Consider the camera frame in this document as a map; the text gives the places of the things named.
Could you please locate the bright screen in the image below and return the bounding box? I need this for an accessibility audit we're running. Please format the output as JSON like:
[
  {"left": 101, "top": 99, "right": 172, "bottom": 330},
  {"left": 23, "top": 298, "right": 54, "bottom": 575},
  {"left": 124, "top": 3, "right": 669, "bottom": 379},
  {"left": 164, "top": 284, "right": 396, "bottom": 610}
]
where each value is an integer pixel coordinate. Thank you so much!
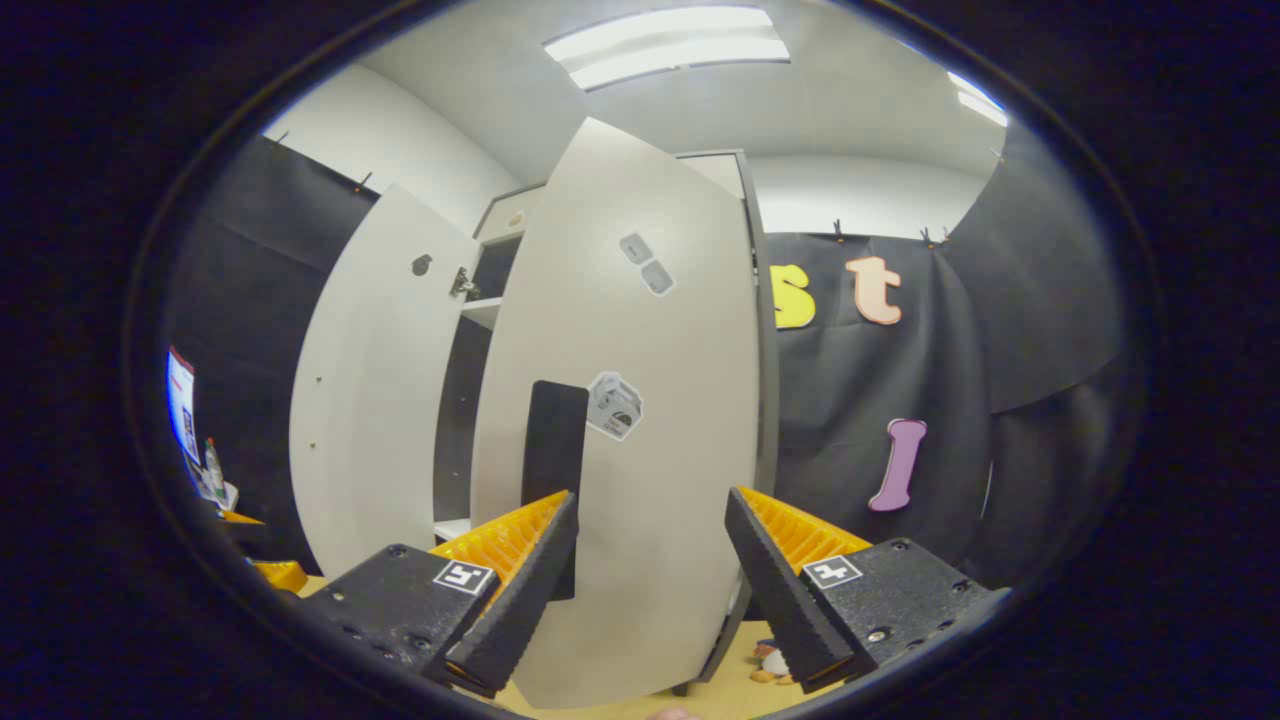
[{"left": 165, "top": 345, "right": 199, "bottom": 468}]

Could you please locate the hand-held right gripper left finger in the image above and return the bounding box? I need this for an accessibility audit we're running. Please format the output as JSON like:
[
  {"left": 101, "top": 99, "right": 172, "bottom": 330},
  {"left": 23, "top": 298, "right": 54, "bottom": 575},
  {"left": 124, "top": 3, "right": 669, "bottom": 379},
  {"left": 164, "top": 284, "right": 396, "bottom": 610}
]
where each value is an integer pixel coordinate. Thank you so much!
[{"left": 298, "top": 488, "right": 581, "bottom": 699}]

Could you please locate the black door handle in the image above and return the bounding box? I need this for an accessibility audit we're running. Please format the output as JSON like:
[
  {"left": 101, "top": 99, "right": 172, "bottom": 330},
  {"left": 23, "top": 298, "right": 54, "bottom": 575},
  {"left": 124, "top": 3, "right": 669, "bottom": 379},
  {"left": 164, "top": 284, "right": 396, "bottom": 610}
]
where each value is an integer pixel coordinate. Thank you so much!
[{"left": 520, "top": 380, "right": 591, "bottom": 601}]

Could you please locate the black backdrop cloth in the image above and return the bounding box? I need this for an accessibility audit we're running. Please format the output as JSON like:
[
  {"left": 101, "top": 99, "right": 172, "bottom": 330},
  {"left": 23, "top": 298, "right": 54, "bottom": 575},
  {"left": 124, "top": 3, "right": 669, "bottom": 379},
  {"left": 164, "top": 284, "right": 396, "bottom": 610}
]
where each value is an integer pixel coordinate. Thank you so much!
[
  {"left": 765, "top": 120, "right": 1126, "bottom": 591},
  {"left": 160, "top": 135, "right": 381, "bottom": 576}
]

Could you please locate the ceiling light panel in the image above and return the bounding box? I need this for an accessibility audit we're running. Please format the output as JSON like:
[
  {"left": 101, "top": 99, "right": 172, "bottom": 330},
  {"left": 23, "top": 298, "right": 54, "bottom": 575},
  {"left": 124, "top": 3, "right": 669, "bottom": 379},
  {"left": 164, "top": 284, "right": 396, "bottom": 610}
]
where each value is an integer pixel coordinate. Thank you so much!
[
  {"left": 945, "top": 70, "right": 1011, "bottom": 129},
  {"left": 543, "top": 5, "right": 791, "bottom": 93}
]

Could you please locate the white and grey cabinet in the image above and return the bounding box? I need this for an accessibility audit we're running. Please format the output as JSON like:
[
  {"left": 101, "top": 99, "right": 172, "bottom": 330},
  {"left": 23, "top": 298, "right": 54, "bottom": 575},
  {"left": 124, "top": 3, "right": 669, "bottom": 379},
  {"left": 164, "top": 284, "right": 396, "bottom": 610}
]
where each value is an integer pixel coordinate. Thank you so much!
[{"left": 432, "top": 148, "right": 781, "bottom": 698}]

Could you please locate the white cabinet door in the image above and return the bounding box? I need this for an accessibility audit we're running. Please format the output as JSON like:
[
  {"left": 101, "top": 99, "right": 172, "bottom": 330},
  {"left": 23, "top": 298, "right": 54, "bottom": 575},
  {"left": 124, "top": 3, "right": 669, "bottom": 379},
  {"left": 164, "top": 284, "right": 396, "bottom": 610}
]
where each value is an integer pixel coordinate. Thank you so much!
[
  {"left": 470, "top": 117, "right": 766, "bottom": 711},
  {"left": 288, "top": 183, "right": 481, "bottom": 579}
]

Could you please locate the penguin plush toy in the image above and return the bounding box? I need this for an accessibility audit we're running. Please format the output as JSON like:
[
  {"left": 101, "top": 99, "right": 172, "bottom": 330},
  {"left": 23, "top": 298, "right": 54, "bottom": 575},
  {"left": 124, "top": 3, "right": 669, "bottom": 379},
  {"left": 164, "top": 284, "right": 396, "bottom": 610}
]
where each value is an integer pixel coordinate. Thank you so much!
[{"left": 748, "top": 638, "right": 798, "bottom": 687}]

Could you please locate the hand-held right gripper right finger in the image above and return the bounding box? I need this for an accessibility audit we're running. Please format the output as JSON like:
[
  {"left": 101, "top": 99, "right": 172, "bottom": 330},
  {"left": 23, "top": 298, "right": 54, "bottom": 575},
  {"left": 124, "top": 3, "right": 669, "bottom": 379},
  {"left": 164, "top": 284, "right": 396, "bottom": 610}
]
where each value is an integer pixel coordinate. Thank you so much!
[{"left": 724, "top": 485, "right": 1001, "bottom": 694}]

